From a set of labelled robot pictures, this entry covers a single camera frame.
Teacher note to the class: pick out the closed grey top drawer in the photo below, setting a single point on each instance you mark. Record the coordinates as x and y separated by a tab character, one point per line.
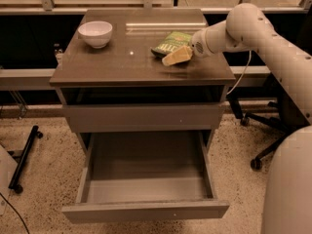
140	118

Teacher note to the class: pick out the green jalapeno chip bag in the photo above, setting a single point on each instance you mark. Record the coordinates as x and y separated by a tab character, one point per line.
173	41

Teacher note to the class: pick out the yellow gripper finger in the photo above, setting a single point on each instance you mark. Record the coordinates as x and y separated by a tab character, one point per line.
181	54

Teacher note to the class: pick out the white ceramic bowl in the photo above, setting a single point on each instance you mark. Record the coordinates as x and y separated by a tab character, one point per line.
96	34

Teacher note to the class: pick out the grey drawer cabinet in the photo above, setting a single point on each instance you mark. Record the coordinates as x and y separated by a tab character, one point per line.
125	72

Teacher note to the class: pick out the black wheeled stand base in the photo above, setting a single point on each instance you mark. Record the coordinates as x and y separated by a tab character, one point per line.
14	183

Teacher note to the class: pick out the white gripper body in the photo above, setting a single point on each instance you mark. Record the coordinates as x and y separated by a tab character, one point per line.
198	43

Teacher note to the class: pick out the open grey middle drawer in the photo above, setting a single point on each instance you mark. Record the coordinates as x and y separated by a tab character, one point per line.
146	176

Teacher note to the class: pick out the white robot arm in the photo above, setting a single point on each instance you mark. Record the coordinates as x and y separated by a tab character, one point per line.
288	196

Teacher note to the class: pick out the black office chair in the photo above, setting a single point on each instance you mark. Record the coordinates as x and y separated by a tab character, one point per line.
274	127

